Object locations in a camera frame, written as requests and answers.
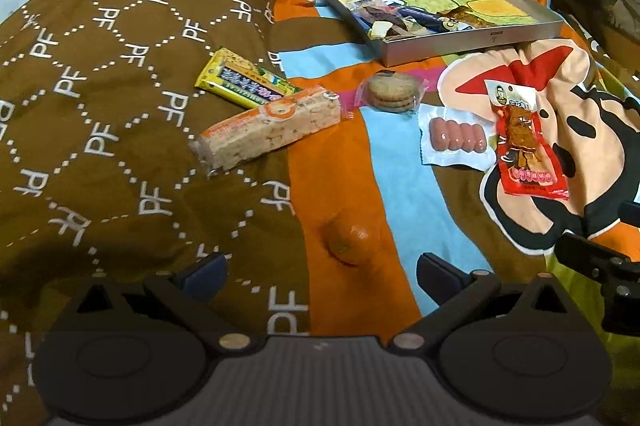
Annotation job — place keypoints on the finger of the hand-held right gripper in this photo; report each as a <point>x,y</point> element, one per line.
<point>632,213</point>
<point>590,258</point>

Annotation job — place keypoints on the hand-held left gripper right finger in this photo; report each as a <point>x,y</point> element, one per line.
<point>439,273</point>

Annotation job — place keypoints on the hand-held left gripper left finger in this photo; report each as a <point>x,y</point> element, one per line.
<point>204,275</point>

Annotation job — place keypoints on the tangerine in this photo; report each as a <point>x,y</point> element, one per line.
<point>352,243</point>

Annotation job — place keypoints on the red dried tofu packet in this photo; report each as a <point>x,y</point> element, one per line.
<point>525,140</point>

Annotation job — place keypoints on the pink sausage packet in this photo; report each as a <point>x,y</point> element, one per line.
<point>457,135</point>

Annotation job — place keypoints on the orange rice cracker bar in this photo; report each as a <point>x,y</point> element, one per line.
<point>270,128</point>

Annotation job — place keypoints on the clear round cookie packet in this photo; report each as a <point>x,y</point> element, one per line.
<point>392,93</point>

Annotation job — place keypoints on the yellow biscuit packet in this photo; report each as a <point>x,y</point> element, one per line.
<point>245,83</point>

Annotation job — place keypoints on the grey box with cartoon lining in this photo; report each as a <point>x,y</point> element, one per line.
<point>450,43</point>

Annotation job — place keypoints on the blue tablet packet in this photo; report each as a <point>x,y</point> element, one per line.
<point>425,18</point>

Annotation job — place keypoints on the clear dried fish packet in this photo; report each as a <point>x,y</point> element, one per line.
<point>380,15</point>

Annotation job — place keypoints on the brown patterned blanket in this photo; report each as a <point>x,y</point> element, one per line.
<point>100,105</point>

